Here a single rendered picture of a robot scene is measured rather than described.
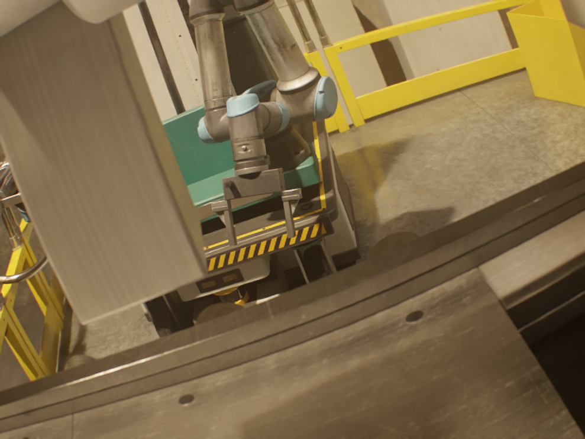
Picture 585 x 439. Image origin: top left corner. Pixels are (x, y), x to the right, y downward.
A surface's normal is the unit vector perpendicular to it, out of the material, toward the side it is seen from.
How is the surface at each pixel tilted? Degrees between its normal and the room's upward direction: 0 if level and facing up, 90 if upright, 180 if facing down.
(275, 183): 67
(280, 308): 0
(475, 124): 0
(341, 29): 90
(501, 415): 0
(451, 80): 90
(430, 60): 90
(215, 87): 71
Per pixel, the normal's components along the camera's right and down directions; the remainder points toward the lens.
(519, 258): -0.33, -0.84
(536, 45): -0.76, 0.50
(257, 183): -0.18, 0.09
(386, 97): 0.16, 0.39
